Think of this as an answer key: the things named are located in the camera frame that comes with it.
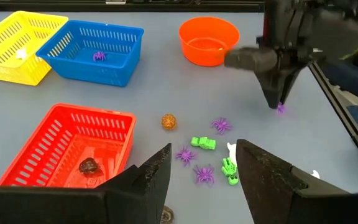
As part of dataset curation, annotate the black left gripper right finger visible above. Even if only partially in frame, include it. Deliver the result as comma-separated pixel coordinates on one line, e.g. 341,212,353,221
235,139,358,224

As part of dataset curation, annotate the yellow plastic basket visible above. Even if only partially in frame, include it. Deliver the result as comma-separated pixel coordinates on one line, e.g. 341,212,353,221
0,11,70,86

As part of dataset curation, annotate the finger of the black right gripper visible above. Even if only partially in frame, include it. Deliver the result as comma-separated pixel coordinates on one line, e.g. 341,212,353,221
278,49,311,108
224,46,282,110

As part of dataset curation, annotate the orange translucent pumpkin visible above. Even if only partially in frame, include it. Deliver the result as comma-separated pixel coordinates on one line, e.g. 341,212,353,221
160,113,178,131

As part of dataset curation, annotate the blue plastic basket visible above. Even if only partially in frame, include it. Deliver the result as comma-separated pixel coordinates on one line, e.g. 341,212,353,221
35,20,145,88

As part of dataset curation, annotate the person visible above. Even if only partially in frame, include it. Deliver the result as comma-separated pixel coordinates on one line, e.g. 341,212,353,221
320,57,358,141

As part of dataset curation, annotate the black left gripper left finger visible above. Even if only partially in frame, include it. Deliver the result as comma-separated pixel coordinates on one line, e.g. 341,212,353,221
0,142,173,224

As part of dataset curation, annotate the orange plastic bowl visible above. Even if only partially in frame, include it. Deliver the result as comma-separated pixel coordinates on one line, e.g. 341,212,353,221
178,16,241,67

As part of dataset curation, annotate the purple plastic spider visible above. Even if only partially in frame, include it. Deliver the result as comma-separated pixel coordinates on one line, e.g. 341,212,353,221
275,101,288,116
175,146,198,167
210,117,234,136
193,164,216,185
92,50,107,62

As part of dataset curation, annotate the red plastic basket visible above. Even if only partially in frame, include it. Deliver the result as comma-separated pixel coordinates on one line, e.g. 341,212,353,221
0,103,137,189

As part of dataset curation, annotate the dark brown plastic skull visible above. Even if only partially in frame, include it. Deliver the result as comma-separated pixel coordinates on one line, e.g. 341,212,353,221
160,205,176,224
78,157,101,175

